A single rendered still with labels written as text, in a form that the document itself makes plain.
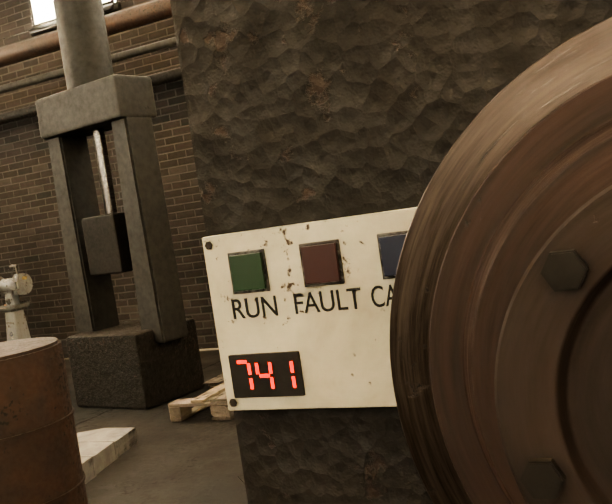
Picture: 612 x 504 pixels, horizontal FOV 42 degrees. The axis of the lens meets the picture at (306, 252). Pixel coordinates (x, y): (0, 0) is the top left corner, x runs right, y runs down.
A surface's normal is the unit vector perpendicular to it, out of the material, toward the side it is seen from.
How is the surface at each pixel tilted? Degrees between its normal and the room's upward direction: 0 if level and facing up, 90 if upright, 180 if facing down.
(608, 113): 90
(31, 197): 90
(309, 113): 90
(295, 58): 90
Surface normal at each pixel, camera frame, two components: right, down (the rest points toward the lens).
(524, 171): -0.43, 0.11
